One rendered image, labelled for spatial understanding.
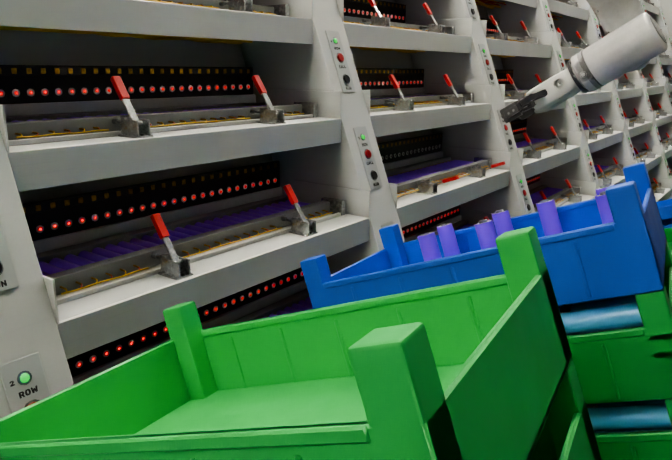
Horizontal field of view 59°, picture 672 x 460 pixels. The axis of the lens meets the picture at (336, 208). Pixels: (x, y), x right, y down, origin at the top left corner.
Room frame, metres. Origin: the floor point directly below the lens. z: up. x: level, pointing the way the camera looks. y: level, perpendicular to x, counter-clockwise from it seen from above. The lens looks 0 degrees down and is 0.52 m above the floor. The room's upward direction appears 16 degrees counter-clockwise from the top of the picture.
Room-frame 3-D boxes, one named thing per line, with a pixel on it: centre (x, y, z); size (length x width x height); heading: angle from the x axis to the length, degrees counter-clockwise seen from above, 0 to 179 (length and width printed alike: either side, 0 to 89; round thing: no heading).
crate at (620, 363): (0.59, -0.13, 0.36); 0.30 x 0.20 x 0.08; 59
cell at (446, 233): (0.68, -0.11, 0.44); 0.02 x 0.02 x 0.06
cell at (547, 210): (0.62, -0.21, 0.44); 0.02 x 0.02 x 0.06
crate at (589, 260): (0.59, -0.13, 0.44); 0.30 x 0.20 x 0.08; 59
